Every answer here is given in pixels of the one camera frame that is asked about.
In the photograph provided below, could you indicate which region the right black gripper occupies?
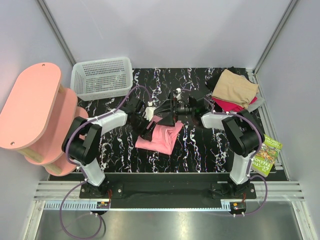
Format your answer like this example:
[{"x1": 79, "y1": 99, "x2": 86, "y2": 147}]
[{"x1": 154, "y1": 93, "x2": 195, "y2": 128}]

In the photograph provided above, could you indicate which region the pink t-shirt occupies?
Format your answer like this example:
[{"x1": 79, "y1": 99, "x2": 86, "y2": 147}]
[{"x1": 135, "y1": 121, "x2": 184, "y2": 155}]

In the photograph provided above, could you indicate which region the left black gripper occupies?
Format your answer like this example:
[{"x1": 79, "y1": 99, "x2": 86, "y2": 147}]
[{"x1": 129, "y1": 112, "x2": 157, "y2": 141}]

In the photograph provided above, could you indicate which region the green treehouse book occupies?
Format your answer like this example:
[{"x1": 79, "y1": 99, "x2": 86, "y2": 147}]
[{"x1": 251, "y1": 134, "x2": 283, "y2": 178}]

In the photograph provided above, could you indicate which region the tan folded t-shirt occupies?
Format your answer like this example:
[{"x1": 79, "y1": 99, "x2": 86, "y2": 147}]
[{"x1": 212, "y1": 69, "x2": 259, "y2": 109}]

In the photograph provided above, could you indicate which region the purple cable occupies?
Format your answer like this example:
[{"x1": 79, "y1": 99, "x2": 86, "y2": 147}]
[
  {"x1": 179, "y1": 87, "x2": 269, "y2": 218},
  {"x1": 59, "y1": 85, "x2": 154, "y2": 238}
]

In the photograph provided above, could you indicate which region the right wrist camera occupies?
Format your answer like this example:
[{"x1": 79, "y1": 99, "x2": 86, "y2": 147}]
[{"x1": 173, "y1": 87, "x2": 206, "y2": 108}]

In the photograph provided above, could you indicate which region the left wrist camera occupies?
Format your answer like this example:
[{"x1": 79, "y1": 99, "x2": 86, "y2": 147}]
[{"x1": 126, "y1": 97, "x2": 156, "y2": 121}]

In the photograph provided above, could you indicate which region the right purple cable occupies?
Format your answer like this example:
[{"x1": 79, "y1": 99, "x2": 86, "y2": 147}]
[{"x1": 179, "y1": 87, "x2": 269, "y2": 218}]

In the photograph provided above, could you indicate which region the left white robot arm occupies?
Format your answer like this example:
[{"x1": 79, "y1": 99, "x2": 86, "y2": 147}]
[{"x1": 61, "y1": 105, "x2": 157, "y2": 198}]

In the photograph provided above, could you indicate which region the black folded t-shirt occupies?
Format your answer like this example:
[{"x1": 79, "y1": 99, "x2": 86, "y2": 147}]
[{"x1": 205, "y1": 66, "x2": 238, "y2": 92}]

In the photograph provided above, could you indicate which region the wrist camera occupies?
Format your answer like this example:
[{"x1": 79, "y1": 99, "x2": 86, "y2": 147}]
[
  {"x1": 126, "y1": 97, "x2": 156, "y2": 121},
  {"x1": 173, "y1": 87, "x2": 206, "y2": 108}
]

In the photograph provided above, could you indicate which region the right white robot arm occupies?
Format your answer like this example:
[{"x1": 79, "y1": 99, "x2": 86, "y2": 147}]
[{"x1": 153, "y1": 88, "x2": 265, "y2": 199}]

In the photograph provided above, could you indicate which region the grey folded t-shirt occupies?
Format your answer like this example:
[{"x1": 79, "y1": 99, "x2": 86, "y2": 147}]
[{"x1": 247, "y1": 95, "x2": 265, "y2": 113}]

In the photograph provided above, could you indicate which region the pink three-tier shelf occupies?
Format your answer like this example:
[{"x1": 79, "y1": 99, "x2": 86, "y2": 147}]
[{"x1": 0, "y1": 62, "x2": 89, "y2": 177}]

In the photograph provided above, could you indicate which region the white plastic mesh basket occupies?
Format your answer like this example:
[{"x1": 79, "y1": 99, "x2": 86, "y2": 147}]
[{"x1": 70, "y1": 57, "x2": 133, "y2": 101}]

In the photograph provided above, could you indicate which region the magenta folded t-shirt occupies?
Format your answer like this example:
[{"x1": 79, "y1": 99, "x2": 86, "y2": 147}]
[{"x1": 212, "y1": 97, "x2": 245, "y2": 112}]

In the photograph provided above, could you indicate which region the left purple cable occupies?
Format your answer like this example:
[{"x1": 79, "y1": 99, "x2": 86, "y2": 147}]
[{"x1": 59, "y1": 85, "x2": 154, "y2": 238}]

